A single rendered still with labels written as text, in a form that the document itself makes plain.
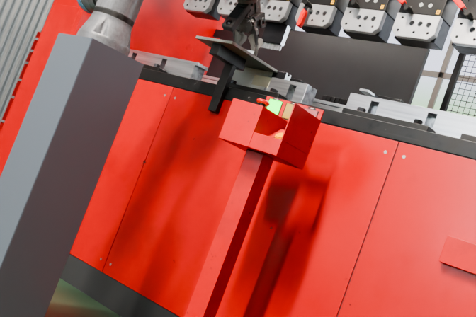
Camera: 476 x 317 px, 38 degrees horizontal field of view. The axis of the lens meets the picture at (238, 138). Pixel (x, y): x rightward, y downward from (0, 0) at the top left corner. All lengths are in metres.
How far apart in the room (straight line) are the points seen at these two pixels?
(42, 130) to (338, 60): 1.53
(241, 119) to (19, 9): 3.22
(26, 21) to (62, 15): 1.83
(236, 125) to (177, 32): 1.52
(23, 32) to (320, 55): 2.48
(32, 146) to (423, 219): 1.05
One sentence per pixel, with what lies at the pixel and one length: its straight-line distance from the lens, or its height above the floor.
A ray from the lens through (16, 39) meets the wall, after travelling 4.97.
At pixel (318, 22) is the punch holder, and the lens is 2.45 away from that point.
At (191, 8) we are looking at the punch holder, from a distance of 2.89.
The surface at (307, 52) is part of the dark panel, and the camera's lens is 3.15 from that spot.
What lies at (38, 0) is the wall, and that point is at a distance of 5.02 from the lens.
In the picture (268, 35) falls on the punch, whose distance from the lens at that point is 2.61.
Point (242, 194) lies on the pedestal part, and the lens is 1.92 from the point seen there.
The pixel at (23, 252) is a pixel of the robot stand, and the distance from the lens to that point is 1.88.
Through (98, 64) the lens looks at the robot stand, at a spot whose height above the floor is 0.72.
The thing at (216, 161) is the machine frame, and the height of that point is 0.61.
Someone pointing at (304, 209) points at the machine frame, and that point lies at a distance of 2.10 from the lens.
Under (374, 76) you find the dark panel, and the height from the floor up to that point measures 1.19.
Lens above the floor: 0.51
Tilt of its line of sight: 5 degrees up
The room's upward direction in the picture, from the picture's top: 21 degrees clockwise
